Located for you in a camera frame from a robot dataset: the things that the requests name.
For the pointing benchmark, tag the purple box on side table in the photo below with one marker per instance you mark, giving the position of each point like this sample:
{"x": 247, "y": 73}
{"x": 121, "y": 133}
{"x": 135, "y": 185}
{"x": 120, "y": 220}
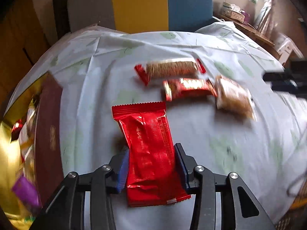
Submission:
{"x": 246, "y": 17}

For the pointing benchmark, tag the white cloud-print tablecloth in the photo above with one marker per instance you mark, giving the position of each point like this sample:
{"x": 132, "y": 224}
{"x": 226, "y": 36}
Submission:
{"x": 95, "y": 67}

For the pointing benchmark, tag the red and white snack packet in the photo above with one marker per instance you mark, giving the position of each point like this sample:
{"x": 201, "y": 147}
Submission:
{"x": 188, "y": 88}

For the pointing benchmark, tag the patterned tissue box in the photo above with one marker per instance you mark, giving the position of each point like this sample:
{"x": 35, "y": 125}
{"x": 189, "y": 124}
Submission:
{"x": 228, "y": 12}

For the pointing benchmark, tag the purple snack packet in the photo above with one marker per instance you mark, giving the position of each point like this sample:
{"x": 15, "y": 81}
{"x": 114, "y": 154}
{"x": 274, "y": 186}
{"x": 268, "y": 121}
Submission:
{"x": 26, "y": 192}

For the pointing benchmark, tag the clear bag brown crispy snack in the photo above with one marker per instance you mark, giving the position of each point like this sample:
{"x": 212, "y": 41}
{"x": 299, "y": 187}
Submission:
{"x": 232, "y": 97}

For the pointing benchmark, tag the grey yellow blue chair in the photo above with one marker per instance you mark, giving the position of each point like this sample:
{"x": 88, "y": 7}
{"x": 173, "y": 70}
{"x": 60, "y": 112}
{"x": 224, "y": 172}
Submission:
{"x": 136, "y": 16}

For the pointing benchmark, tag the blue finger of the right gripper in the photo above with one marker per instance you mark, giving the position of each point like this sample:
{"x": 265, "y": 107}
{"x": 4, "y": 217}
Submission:
{"x": 282, "y": 76}
{"x": 288, "y": 86}

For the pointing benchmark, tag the cardboard box with white cover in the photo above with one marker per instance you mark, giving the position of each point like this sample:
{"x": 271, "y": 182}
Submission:
{"x": 285, "y": 46}

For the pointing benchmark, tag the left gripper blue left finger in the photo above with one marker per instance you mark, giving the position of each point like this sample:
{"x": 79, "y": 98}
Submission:
{"x": 123, "y": 169}

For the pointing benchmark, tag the large red foil snack packet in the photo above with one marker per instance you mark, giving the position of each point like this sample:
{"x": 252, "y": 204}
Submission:
{"x": 153, "y": 178}

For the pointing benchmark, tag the clear rice-cracker roll red ends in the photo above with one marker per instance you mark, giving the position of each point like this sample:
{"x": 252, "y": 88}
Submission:
{"x": 178, "y": 67}

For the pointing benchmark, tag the wooden side table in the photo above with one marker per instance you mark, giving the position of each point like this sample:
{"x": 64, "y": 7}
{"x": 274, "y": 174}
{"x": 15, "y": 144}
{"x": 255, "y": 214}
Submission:
{"x": 256, "y": 36}

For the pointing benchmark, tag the gold and maroon gift box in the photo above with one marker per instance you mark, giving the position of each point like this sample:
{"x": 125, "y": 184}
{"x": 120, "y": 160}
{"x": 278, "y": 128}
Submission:
{"x": 30, "y": 147}

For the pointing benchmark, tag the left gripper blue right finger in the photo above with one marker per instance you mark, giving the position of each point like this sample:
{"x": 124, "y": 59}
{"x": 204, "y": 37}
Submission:
{"x": 183, "y": 163}

